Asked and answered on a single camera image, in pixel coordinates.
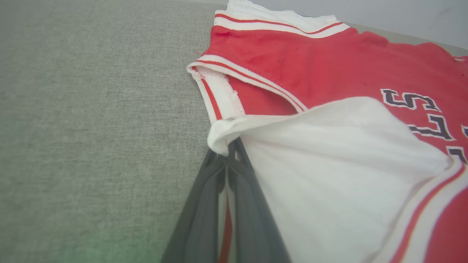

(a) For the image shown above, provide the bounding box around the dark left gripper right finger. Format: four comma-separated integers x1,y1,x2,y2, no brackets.
227,137,291,263

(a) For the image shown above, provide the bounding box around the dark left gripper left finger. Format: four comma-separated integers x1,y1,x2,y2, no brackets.
161,148,229,263

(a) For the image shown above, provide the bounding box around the red and white jersey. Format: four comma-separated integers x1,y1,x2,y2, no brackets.
186,0,468,263

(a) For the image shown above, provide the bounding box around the grey fabric sofa cushion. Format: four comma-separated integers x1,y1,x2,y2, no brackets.
0,0,468,263

